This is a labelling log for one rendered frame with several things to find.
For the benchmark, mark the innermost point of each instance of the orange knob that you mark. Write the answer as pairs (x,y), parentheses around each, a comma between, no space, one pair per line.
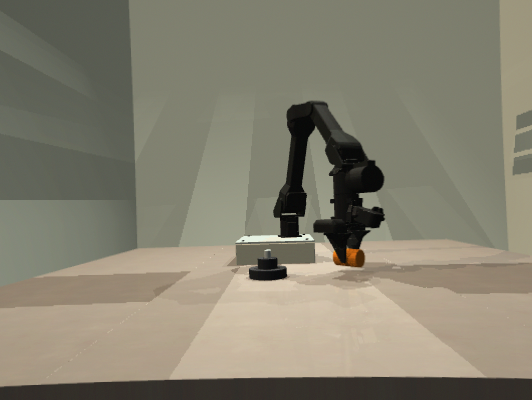
(354,258)

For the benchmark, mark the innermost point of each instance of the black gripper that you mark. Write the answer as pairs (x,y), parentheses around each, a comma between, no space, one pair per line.
(342,234)

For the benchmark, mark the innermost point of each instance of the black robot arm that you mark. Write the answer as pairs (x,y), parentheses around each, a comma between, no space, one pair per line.
(353,173)

